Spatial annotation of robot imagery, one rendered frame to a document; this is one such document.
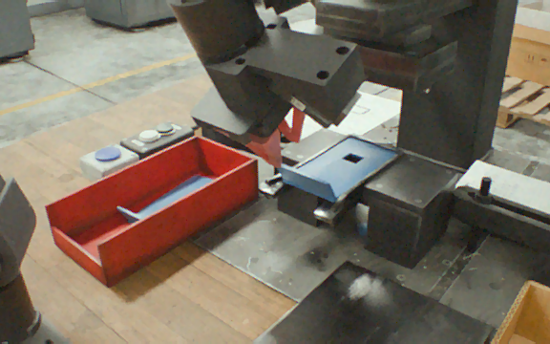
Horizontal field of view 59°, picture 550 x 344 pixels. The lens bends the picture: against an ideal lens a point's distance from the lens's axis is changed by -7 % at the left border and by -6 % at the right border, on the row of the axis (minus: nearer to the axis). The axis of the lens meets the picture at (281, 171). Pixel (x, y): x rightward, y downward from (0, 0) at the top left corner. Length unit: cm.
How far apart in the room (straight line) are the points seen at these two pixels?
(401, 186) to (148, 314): 31
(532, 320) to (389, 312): 14
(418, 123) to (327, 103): 48
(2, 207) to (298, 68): 27
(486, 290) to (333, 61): 34
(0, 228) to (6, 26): 465
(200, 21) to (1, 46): 473
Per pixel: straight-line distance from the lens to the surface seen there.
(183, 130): 85
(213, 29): 37
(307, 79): 34
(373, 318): 51
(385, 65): 52
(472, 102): 78
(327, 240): 63
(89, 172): 80
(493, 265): 64
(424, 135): 83
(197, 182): 74
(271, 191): 57
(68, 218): 67
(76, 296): 59
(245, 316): 53
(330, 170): 60
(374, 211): 59
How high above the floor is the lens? 128
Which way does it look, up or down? 29 degrees down
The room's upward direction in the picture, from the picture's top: straight up
